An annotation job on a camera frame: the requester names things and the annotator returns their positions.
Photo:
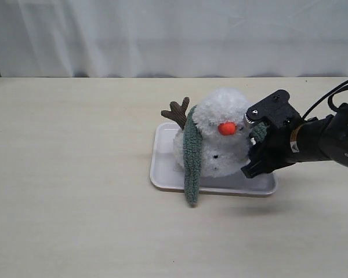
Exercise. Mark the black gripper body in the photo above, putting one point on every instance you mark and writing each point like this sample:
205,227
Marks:
296,146

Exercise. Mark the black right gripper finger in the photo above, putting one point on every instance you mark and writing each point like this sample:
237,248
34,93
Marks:
259,163

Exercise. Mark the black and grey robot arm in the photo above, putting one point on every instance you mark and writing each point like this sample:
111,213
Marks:
332,132

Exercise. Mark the black toothed left gripper finger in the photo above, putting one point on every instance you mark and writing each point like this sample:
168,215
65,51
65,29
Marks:
274,111

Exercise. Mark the white backdrop curtain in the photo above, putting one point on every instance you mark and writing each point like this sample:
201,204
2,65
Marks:
179,39

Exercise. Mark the green fleece scarf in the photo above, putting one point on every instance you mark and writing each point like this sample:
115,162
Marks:
215,143

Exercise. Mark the white plush snowman toy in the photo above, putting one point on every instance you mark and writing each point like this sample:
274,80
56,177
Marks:
178,112

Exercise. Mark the white rectangular plastic tray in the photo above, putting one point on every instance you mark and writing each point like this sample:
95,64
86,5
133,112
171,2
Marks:
167,175

